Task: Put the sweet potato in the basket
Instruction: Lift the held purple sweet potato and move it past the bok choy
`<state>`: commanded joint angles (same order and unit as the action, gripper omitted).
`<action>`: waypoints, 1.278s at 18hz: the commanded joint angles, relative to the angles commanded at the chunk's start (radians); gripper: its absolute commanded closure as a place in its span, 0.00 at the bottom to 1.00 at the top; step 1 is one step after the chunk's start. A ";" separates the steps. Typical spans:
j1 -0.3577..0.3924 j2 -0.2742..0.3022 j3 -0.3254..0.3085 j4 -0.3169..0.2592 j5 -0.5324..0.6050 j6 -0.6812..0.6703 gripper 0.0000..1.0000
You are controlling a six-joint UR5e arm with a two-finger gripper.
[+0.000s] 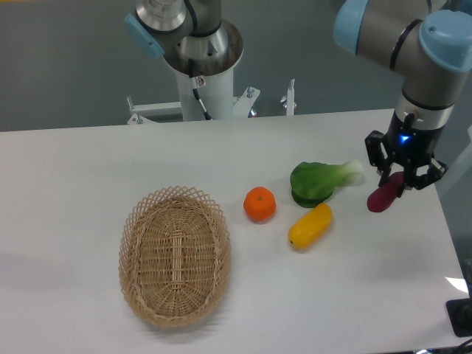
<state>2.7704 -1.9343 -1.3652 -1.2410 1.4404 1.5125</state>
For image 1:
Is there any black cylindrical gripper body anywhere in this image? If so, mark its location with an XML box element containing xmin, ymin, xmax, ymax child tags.
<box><xmin>382</xmin><ymin>113</ymin><xmax>443</xmax><ymax>169</ymax></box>

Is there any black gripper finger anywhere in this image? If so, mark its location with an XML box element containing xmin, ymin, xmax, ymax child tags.
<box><xmin>364</xmin><ymin>131</ymin><xmax>392</xmax><ymax>187</ymax></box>
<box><xmin>397</xmin><ymin>159</ymin><xmax>448</xmax><ymax>198</ymax></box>

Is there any purple sweet potato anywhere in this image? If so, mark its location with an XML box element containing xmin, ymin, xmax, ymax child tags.
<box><xmin>367</xmin><ymin>171</ymin><xmax>403</xmax><ymax>213</ymax></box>

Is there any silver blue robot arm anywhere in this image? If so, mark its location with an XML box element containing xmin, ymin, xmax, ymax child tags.
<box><xmin>125</xmin><ymin>1</ymin><xmax>471</xmax><ymax>190</ymax></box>

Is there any woven wicker basket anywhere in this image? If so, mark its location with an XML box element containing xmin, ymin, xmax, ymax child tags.
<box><xmin>118</xmin><ymin>187</ymin><xmax>231</xmax><ymax>328</ymax></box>

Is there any green bok choy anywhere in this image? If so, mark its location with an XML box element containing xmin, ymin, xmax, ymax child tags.
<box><xmin>289</xmin><ymin>160</ymin><xmax>364</xmax><ymax>208</ymax></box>

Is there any yellow mango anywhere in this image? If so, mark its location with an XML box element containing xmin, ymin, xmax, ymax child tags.
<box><xmin>288</xmin><ymin>203</ymin><xmax>333</xmax><ymax>250</ymax></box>

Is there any orange tangerine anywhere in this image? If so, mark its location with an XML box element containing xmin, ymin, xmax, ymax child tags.
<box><xmin>243</xmin><ymin>187</ymin><xmax>277</xmax><ymax>223</ymax></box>

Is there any black device at table edge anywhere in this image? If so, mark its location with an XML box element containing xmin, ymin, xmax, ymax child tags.
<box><xmin>445</xmin><ymin>257</ymin><xmax>472</xmax><ymax>338</ymax></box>

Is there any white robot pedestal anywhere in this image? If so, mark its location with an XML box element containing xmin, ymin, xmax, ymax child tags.
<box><xmin>126</xmin><ymin>64</ymin><xmax>298</xmax><ymax>125</ymax></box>

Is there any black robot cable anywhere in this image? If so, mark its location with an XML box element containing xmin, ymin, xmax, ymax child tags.
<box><xmin>187</xmin><ymin>58</ymin><xmax>215</xmax><ymax>121</ymax></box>

